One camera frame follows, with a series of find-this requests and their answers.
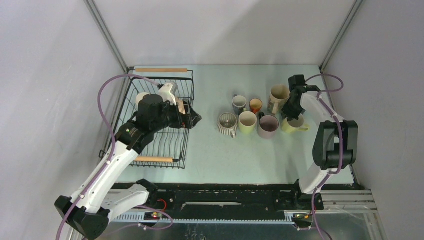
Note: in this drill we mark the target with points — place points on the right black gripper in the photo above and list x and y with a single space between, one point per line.
286 112

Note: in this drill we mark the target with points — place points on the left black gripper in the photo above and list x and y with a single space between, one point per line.
188 121

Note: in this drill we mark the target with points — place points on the yellow-green cup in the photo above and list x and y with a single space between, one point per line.
295 125

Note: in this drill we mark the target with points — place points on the seashell coral print mug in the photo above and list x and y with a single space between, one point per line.
279 95

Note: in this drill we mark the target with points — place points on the mauve cup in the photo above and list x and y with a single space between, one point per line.
267 125

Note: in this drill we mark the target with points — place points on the white ribbed mug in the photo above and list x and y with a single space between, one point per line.
228 124

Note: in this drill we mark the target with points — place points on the small orange cup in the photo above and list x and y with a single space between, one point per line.
255 105

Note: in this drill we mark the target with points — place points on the grey-blue small cup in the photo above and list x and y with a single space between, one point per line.
239 103

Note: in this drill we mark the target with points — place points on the light green cup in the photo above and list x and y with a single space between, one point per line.
247 122

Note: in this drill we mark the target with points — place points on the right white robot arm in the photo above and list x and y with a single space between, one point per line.
336 141

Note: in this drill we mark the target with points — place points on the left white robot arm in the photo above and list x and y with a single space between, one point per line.
86 210

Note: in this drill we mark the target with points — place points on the peach teapot-shaped cup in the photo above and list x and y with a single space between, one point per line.
181 106

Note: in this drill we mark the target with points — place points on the black wire dish rack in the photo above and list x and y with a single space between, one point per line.
167 147

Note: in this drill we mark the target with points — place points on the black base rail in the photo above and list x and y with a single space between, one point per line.
232 202

